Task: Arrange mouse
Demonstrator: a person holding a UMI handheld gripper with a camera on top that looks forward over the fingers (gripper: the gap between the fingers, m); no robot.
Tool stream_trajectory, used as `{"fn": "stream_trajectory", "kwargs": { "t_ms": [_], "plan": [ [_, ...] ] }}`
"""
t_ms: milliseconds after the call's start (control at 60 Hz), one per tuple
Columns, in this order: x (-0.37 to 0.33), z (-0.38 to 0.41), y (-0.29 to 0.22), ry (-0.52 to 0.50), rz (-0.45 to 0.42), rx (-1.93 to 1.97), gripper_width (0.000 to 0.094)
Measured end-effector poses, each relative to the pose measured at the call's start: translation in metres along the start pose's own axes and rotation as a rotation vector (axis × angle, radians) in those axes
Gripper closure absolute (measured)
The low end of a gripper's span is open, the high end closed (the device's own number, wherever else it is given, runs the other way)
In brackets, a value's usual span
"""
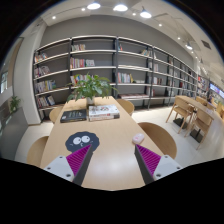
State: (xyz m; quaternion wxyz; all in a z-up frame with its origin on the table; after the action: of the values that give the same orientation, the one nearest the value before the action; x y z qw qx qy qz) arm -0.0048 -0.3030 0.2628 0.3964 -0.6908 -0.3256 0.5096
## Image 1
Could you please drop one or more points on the dark cartoon face mousepad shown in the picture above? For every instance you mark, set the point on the dark cartoon face mousepad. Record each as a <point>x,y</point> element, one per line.
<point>82,139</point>

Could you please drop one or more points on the wooden chair left far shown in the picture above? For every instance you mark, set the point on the wooden chair left far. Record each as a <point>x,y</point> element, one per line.
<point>54,114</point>

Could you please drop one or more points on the wooden chair front right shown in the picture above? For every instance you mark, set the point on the wooden chair front right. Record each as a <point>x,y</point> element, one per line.
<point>200,126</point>

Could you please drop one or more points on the wall screen at right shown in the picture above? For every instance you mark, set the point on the wall screen at right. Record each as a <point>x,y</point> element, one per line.
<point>216,90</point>

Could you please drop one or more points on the white book stack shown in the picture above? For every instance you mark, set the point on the white book stack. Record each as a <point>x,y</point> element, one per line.
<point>103,112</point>

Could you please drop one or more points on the wooden chair left near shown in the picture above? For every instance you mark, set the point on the wooden chair left near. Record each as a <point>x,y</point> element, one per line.
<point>36,151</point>

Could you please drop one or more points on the small plant at left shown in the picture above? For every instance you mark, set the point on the small plant at left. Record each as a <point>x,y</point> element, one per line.
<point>14,104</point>

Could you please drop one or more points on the wooden chair right far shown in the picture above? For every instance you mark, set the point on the wooden chair right far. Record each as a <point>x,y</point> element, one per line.
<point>127,106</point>

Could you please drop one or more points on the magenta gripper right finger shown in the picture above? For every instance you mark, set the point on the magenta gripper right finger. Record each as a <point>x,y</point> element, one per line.
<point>153,166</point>

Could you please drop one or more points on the wooden chair right near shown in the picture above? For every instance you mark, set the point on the wooden chair right near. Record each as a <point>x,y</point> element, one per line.
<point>161,138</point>

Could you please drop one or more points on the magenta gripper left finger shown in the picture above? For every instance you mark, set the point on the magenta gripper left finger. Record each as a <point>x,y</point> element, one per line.
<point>72,167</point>

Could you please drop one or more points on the green potted plant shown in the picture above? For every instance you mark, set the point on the green potted plant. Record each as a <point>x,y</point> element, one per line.
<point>91,87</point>

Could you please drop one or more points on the black book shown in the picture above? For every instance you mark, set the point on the black book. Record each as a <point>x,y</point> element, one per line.
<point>73,116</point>

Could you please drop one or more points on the large grey bookshelf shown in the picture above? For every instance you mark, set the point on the large grey bookshelf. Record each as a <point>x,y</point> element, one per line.
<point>139,72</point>

